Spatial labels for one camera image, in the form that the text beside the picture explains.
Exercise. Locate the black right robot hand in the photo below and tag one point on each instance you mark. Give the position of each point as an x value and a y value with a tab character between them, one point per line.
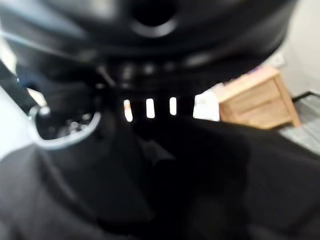
155	50

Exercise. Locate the black garment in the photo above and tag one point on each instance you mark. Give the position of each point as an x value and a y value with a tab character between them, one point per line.
237	187

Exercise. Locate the light wooden nightstand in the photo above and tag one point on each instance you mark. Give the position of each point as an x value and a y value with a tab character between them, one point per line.
260	100

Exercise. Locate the white bed sheet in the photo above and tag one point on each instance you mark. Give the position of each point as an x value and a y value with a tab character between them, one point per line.
206	107

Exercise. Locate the white wall socket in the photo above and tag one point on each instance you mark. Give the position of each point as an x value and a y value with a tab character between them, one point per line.
278	60

